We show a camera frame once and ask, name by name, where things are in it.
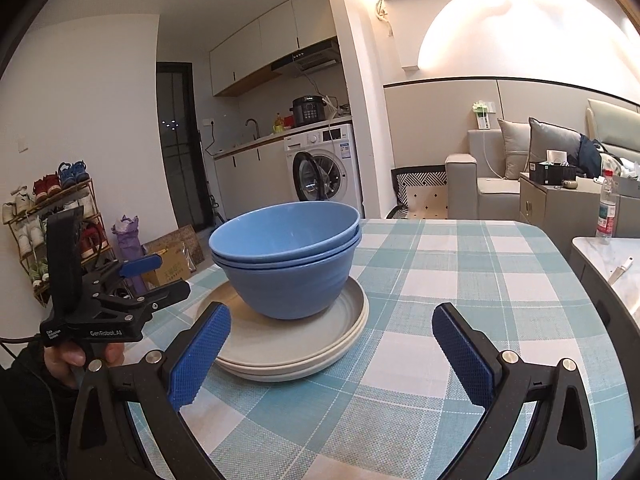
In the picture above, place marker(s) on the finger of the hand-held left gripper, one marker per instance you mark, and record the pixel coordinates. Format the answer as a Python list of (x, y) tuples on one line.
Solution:
[(142, 264), (170, 294)]

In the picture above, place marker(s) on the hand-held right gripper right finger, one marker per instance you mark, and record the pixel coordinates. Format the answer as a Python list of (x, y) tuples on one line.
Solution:
[(462, 355)]

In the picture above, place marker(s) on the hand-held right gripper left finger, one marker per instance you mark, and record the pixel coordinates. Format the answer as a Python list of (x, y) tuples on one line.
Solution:
[(200, 355)]

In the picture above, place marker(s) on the blue bowl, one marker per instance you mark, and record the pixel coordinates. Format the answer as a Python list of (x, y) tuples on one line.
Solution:
[(290, 290), (280, 232)]

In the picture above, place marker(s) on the person's left forearm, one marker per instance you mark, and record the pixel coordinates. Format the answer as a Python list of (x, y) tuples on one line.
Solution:
[(30, 410)]

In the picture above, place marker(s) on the person's left hand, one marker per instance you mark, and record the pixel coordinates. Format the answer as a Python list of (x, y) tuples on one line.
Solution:
[(65, 357)]

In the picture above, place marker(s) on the purple bag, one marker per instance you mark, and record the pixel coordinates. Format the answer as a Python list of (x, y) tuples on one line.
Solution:
[(127, 245)]

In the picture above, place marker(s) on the cardboard box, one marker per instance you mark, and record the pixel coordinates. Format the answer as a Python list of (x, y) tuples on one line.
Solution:
[(170, 265)]

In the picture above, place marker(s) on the wooden shoe rack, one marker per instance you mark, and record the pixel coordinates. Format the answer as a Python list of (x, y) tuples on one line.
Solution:
[(97, 230)]

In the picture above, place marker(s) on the patterned brown board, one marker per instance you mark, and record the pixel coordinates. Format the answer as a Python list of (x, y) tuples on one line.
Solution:
[(185, 240)]

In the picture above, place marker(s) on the teal checked tablecloth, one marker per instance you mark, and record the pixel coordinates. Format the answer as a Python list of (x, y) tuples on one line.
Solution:
[(425, 270)]

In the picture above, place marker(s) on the stick vacuum cleaner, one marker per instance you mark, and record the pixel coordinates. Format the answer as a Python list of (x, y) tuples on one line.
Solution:
[(214, 200)]

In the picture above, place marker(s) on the dark glass door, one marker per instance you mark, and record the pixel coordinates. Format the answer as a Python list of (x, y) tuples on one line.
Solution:
[(180, 150)]

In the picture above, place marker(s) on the white kitchen base cabinet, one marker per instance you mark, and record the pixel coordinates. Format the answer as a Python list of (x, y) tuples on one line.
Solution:
[(250, 180)]

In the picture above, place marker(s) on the grey nightstand cabinet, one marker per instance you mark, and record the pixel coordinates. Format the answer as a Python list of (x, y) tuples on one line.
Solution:
[(550, 210)]

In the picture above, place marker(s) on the grey sofa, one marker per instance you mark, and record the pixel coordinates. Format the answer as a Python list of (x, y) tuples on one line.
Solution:
[(465, 185)]

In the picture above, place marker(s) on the white marble side table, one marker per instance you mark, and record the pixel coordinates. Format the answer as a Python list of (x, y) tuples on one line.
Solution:
[(605, 260)]

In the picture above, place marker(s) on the black kitchen faucet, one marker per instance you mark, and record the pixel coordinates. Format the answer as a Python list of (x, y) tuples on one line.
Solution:
[(254, 127)]

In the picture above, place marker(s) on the black white geometric cushion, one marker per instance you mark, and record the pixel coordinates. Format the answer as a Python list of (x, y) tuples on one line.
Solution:
[(420, 177)]

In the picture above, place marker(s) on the yellow oil bottle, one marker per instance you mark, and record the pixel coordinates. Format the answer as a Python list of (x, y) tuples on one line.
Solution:
[(278, 124)]

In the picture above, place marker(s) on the clear water bottle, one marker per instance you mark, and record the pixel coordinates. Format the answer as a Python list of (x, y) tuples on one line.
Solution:
[(605, 215)]

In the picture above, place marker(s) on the black storage box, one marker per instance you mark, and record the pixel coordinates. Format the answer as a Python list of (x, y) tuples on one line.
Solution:
[(550, 174)]

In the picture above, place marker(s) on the white washing machine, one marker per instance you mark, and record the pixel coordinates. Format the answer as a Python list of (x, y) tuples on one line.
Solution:
[(340, 170)]

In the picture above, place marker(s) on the grey pillow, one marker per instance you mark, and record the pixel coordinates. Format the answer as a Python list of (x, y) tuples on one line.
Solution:
[(555, 145), (515, 150)]

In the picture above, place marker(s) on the black pressure cooker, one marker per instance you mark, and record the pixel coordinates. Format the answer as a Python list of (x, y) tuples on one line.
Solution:
[(307, 112)]

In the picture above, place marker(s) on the dark blue pillow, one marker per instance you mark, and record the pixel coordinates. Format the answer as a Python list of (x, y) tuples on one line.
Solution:
[(592, 157)]

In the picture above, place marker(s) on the white upper kitchen cabinets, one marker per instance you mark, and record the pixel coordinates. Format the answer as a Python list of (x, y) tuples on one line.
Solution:
[(270, 45)]

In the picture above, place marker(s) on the range hood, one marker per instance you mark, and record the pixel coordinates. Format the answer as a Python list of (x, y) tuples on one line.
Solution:
[(310, 60)]

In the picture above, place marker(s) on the beige upholstered bed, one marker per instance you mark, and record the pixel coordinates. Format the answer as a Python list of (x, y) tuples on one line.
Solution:
[(615, 120)]

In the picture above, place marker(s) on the wall socket with green charger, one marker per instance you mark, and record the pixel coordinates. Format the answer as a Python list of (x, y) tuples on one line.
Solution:
[(482, 115)]

